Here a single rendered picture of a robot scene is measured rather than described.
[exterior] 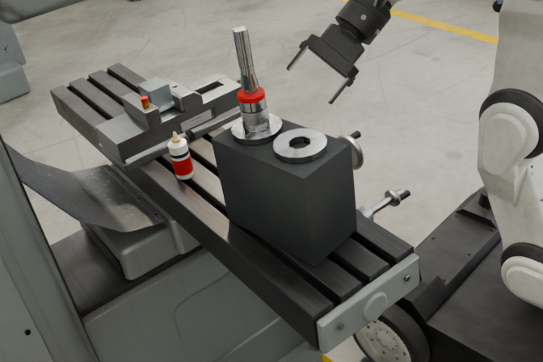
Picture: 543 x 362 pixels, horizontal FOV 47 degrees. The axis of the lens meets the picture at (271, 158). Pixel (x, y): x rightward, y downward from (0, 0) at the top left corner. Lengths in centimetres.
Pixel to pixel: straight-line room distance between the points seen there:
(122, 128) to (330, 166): 61
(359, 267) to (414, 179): 178
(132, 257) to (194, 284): 20
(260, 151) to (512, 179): 51
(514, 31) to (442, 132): 201
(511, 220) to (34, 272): 95
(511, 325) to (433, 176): 145
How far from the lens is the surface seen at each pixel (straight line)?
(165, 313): 151
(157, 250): 141
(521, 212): 136
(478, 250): 160
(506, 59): 121
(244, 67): 101
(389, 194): 187
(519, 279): 140
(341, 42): 123
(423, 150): 301
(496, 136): 122
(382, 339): 153
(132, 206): 142
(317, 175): 97
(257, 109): 103
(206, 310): 159
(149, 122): 141
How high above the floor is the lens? 167
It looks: 33 degrees down
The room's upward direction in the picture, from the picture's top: 9 degrees counter-clockwise
